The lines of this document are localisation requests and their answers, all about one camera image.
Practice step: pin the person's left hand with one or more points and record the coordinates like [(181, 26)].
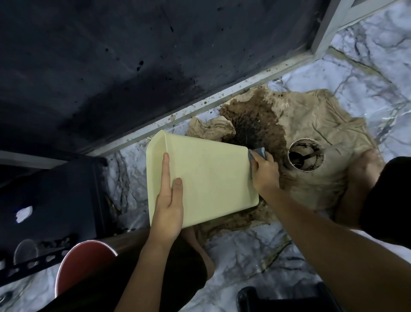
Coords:
[(167, 215)]

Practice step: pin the person's right hand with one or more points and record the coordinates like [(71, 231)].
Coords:
[(266, 176)]

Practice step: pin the person's right thumb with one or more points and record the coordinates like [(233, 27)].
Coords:
[(253, 164)]

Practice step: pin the person's left thumb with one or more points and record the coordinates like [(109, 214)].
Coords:
[(178, 193)]

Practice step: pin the small grey-blue cloth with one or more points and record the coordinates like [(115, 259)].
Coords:
[(258, 152)]

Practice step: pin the pale yellow plastic bin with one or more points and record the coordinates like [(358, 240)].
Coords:
[(208, 180)]

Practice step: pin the person's left forearm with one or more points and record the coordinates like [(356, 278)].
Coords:
[(144, 279)]

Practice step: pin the person's right forearm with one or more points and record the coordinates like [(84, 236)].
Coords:
[(327, 254)]

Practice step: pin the pile of dark soil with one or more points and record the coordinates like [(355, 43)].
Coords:
[(257, 125)]

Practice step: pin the white cup with dark residue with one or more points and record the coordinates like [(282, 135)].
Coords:
[(306, 155)]

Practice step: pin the spoon in cup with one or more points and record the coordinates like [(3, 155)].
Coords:
[(310, 156)]

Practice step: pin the person's left leg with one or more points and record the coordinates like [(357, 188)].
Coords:
[(200, 254)]

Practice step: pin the person's leg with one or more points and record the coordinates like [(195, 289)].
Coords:
[(200, 254), (361, 186)]

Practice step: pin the beige soil-stained cloth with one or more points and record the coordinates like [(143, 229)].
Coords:
[(324, 128)]

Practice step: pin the person's right leg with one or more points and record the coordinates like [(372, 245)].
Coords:
[(361, 186)]

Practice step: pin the red round bucket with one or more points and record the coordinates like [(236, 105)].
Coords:
[(80, 266)]

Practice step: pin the black metal shelf rack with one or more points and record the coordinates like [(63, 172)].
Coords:
[(54, 199)]

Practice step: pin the black shoe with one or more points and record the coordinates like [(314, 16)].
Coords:
[(245, 299)]

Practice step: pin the dark door panel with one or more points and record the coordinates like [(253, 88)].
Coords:
[(144, 58)]

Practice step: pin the black shorts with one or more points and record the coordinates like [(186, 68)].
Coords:
[(388, 199)]

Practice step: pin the white crumpled paper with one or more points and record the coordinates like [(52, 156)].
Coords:
[(24, 214)]

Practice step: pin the clear glass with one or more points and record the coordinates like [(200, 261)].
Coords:
[(25, 252)]

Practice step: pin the white door frame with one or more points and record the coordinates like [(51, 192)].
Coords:
[(244, 85)]

